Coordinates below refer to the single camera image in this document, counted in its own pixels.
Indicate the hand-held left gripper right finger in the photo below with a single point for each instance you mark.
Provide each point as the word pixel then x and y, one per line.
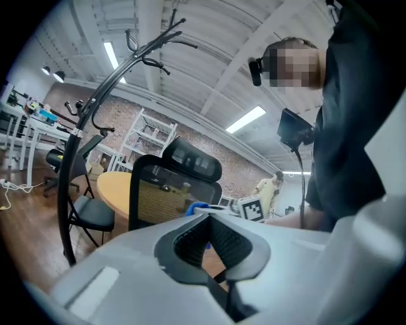
pixel 292 269

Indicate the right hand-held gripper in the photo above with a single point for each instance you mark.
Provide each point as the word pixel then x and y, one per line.
pixel 252 209

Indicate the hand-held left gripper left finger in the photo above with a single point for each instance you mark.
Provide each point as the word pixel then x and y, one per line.
pixel 127 285

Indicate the blue cloth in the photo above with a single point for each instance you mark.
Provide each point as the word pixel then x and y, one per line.
pixel 195 210

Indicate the black mesh office chair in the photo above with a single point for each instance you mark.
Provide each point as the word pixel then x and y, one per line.
pixel 149 177

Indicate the person's right forearm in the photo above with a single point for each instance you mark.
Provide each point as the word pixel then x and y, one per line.
pixel 292 220

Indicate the black folding chair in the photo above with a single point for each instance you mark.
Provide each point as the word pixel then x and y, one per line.
pixel 95 212

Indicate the round wooden table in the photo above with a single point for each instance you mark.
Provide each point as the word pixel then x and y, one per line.
pixel 114 193

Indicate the long ceiling light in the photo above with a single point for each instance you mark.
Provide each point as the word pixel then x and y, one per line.
pixel 245 119
pixel 299 173
pixel 112 58

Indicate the white metal shelf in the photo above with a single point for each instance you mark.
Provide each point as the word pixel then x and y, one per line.
pixel 149 128

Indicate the white side table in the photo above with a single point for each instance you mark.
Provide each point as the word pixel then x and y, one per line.
pixel 108 152

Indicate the black chest-mounted device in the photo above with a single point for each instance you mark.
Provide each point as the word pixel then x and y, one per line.
pixel 293 127

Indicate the cardboard box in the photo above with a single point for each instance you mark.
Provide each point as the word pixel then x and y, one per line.
pixel 94 171

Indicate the black tripod stand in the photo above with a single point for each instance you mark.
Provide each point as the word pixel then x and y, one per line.
pixel 63 177

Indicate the person's black shirt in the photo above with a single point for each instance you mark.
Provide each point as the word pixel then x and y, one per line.
pixel 349 127

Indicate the white power strip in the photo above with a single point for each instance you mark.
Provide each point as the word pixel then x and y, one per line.
pixel 3 183

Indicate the person's face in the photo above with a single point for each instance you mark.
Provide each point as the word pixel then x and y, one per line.
pixel 295 63

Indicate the white work table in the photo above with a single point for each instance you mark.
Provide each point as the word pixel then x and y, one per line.
pixel 47 127
pixel 12 109

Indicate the blue box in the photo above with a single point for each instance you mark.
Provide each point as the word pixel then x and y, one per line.
pixel 47 115

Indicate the black pendant lamp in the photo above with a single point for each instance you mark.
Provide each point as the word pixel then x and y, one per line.
pixel 46 70
pixel 59 76

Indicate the black head camera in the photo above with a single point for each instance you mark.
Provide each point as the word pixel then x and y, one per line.
pixel 256 71

